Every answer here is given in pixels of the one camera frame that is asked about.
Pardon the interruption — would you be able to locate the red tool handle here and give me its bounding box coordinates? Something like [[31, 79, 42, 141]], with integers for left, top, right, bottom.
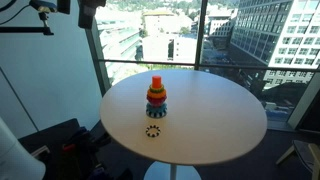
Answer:
[[62, 143, 78, 153]]

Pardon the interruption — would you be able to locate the orange toy ring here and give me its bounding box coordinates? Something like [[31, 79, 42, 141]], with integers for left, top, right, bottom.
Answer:
[[146, 89, 167, 100]]

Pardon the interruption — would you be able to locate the black equipment cart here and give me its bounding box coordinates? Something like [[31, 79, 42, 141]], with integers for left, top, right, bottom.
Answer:
[[18, 118, 134, 180]]

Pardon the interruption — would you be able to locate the white rounded cylinder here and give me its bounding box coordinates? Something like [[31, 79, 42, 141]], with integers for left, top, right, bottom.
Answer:
[[0, 116, 47, 180]]

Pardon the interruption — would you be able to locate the small black and white ring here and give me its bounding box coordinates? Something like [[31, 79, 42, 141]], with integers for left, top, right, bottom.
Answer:
[[145, 124, 162, 138]]

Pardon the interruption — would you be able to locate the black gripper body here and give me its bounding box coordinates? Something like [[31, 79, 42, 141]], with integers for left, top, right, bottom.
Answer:
[[78, 0, 108, 29]]

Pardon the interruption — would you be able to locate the white table pedestal base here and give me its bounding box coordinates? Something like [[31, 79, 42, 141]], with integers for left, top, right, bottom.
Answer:
[[143, 161, 203, 180]]

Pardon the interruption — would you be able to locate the thin black camera cable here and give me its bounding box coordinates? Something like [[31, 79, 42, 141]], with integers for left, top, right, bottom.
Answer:
[[0, 3, 32, 26]]

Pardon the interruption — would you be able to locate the white power strip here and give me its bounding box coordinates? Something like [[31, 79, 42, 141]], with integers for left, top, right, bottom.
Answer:
[[30, 145, 51, 158]]

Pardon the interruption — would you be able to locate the blue camera on boom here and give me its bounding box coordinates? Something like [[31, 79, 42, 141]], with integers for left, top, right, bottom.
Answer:
[[29, 0, 58, 14]]

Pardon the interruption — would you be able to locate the green toy ring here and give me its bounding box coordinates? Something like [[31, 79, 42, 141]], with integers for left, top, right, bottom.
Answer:
[[148, 84, 165, 94]]

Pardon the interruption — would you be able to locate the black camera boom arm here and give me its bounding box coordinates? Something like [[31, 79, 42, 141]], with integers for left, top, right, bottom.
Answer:
[[0, 11, 55, 36]]

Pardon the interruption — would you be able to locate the wooden chair with dark seat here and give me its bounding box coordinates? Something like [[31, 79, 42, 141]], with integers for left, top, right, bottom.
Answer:
[[275, 139, 320, 180]]

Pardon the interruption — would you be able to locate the blue black-white toy base ring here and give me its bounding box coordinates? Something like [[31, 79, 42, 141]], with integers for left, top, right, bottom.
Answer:
[[145, 102, 168, 119]]

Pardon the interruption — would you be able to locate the red toy ring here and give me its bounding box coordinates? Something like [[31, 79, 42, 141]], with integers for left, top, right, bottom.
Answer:
[[146, 95, 168, 108]]

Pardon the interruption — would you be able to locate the orange stacking toy peg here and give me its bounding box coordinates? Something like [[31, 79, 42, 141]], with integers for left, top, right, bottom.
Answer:
[[151, 75, 163, 89]]

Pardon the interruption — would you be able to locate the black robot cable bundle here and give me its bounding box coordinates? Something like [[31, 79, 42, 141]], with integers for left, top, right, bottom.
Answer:
[[0, 0, 18, 13]]

